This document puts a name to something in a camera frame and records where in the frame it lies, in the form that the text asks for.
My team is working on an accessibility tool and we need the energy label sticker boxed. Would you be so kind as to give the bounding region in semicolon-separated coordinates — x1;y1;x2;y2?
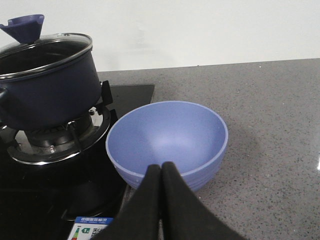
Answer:
67;216;114;240

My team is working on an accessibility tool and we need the dark blue pot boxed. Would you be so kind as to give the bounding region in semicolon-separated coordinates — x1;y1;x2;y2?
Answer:
0;34;102;130

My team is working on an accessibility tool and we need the right gas burner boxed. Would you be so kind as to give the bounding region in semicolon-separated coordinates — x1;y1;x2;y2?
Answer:
0;80;113;166

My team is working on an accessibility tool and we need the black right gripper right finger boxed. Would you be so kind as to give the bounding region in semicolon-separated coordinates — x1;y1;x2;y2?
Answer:
161;162;244;240

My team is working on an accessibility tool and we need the black glass stove top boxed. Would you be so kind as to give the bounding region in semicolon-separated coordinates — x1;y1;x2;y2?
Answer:
0;84;155;240

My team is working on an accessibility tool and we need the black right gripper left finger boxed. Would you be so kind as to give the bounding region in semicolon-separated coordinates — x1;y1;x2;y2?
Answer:
93;164;161;240

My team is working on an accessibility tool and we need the light blue bowl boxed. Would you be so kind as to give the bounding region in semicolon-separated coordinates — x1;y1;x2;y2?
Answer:
105;101;229;192

